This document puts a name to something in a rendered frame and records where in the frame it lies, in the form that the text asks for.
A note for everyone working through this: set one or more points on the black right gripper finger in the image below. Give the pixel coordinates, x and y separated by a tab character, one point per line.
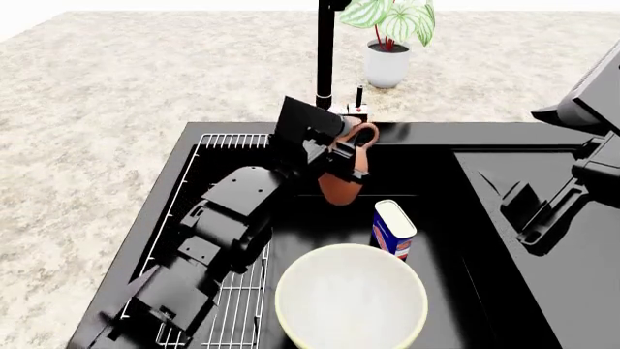
564	225
547	214

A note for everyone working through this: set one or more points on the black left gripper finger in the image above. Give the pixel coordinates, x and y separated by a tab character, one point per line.
357	177
345	149

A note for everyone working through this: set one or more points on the terracotta clay jug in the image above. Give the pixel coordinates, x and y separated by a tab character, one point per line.
341	191

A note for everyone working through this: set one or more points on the black kitchen sink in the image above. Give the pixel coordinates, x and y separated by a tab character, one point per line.
436	174

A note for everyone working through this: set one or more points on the large white bowl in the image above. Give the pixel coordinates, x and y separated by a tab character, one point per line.
351	301

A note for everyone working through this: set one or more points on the blue can with white lid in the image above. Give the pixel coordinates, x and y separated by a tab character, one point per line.
394	227

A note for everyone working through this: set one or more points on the white plant pot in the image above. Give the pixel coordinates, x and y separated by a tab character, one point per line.
386	67

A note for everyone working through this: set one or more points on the green striped leafy plant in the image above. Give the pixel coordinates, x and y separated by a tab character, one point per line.
397	18

